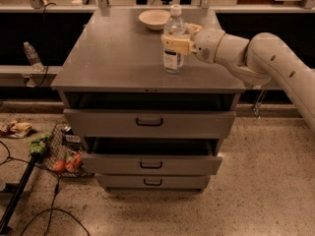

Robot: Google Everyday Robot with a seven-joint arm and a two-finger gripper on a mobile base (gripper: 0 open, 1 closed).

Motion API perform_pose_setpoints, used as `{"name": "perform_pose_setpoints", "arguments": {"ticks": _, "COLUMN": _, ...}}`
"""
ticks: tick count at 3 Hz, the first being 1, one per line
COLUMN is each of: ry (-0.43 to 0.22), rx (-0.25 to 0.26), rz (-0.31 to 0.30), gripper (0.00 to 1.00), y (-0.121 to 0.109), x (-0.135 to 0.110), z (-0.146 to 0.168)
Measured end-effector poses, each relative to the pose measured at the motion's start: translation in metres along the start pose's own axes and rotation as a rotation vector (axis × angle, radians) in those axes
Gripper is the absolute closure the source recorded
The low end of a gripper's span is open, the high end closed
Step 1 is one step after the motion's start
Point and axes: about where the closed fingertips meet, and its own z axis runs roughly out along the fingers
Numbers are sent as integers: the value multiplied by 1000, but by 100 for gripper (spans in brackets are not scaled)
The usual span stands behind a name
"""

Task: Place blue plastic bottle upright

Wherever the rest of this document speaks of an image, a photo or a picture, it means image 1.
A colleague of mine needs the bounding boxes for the black floor cable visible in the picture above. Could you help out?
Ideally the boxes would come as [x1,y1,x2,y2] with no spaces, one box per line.
[0,140,92,236]

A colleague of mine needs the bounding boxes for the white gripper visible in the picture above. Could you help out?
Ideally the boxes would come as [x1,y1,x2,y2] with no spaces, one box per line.
[161,23,225,64]

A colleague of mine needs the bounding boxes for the crumpled brown paper bag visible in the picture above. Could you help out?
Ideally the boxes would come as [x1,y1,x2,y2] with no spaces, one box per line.
[0,120,32,139]

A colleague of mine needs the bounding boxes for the grey drawer cabinet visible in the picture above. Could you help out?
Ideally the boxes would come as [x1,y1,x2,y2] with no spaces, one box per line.
[50,7,247,194]

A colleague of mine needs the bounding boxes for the small bottle on ledge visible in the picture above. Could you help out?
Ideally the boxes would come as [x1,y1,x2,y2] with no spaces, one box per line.
[24,41,44,72]

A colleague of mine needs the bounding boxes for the middle grey drawer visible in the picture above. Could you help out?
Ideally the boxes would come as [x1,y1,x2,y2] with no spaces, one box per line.
[82,138,222,176]

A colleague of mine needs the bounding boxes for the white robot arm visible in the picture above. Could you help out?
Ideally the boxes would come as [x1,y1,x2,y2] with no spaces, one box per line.
[161,24,315,131]

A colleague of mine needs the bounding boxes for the red tomato toy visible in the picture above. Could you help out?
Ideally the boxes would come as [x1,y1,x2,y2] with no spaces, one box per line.
[52,160,66,173]

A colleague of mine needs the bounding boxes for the clear plastic water bottle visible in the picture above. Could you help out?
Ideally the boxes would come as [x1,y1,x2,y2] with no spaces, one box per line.
[163,4,186,74]

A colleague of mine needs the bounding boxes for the top grey drawer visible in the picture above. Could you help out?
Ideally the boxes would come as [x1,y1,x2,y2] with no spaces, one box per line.
[64,109,236,139]

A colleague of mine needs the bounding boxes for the white paper bowl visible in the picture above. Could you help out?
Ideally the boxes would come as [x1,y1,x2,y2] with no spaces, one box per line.
[139,10,170,30]

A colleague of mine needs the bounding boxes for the wire mesh basket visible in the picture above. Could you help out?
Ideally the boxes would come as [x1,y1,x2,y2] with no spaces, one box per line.
[42,122,91,178]

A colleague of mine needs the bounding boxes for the black pole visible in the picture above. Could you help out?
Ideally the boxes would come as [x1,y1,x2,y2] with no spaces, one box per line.
[0,155,40,236]

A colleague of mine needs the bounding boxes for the green cloth item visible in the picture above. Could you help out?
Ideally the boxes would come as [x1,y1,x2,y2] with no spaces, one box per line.
[29,133,51,155]

